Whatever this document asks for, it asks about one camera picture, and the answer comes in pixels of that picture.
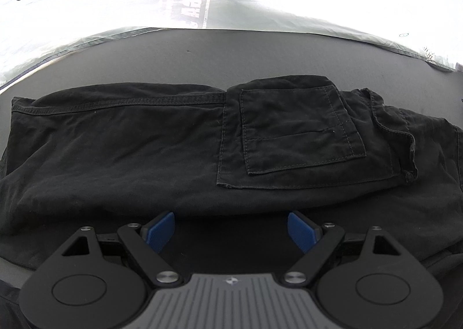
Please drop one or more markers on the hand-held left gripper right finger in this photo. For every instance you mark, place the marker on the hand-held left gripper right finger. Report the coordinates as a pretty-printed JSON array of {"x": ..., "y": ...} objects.
[{"x": 302, "y": 230}]

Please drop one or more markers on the black pants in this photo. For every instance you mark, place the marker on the black pants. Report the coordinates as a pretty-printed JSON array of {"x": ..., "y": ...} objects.
[{"x": 144, "y": 155}]

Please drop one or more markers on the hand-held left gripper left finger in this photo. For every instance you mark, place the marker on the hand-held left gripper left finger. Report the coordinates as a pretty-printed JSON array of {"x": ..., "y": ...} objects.
[{"x": 161, "y": 231}]

